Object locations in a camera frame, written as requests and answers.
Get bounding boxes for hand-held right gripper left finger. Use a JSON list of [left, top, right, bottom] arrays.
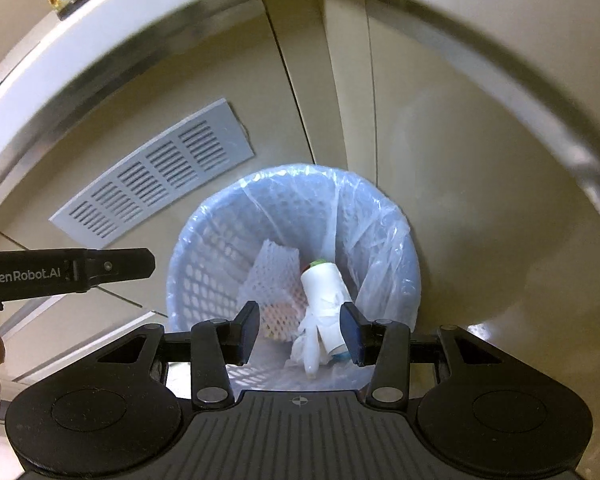
[[95, 301, 261, 411]]

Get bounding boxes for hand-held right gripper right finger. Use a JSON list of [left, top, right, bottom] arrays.
[[340, 301, 506, 408]]

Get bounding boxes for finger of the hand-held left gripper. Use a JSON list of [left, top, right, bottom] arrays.
[[75, 247, 156, 293]]

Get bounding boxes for white bottle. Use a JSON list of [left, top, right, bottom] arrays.
[[300, 257, 355, 361]]

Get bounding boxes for white plastic trash basket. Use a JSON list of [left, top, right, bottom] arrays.
[[166, 162, 422, 393]]

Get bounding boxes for white foam fruit net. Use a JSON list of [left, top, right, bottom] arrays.
[[240, 240, 306, 338]]

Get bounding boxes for clear blue bag liner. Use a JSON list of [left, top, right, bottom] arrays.
[[172, 162, 414, 343]]

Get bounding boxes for crumpled white plastic glove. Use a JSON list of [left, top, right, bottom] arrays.
[[291, 305, 332, 378]]

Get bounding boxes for grey vent grille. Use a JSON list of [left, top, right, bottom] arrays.
[[48, 98, 256, 249]]

